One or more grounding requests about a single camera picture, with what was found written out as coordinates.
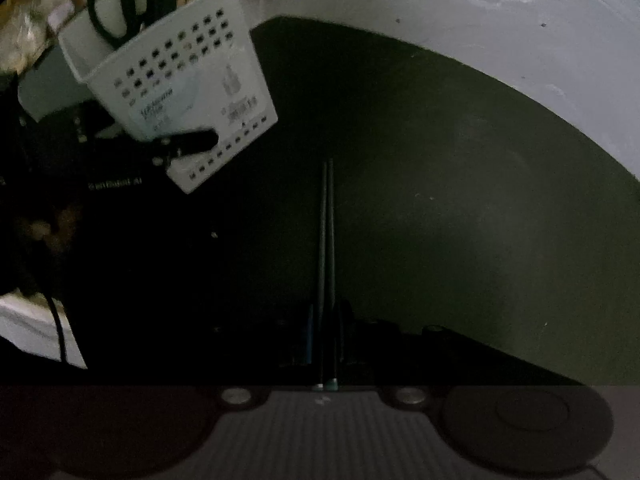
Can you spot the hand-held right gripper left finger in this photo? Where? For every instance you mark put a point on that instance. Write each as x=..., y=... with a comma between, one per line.
x=310, y=337

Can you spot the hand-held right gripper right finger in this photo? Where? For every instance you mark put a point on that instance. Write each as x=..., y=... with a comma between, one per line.
x=343, y=332

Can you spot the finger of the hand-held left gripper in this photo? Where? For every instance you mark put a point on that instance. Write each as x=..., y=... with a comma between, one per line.
x=192, y=142

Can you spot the white perforated utensil basket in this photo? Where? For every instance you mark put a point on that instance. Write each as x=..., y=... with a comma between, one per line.
x=200, y=75

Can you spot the dark green table mat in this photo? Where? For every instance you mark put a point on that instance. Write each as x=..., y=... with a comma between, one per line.
x=450, y=210

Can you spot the cluttered wooden shelf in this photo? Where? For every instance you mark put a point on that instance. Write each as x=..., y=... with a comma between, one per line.
x=45, y=15

